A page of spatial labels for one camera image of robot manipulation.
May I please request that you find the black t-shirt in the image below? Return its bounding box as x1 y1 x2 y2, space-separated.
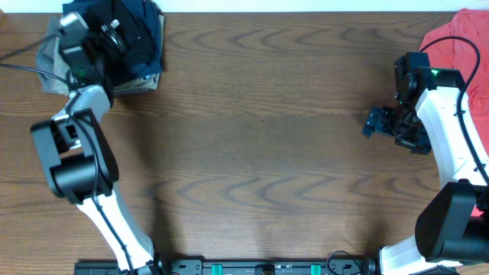
82 0 155 85

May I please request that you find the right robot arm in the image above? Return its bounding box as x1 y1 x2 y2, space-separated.
362 52 488 274

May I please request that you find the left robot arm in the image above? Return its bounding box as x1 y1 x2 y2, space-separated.
31 12 167 274

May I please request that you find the folded navy blue garment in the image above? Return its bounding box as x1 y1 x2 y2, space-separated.
59 0 163 86

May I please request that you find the folded grey garment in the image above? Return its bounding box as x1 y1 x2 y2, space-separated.
35 16 60 94

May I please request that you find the folded beige garment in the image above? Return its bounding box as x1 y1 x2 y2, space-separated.
52 14 166 96

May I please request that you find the red t-shirt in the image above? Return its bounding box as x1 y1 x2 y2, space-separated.
419 8 489 218

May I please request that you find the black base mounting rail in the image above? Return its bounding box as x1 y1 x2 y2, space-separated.
73 250 383 275

